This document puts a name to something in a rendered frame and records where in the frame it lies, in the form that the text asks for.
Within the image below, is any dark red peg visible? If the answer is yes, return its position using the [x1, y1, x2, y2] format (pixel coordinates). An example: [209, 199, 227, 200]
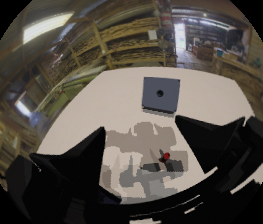
[162, 152, 170, 163]

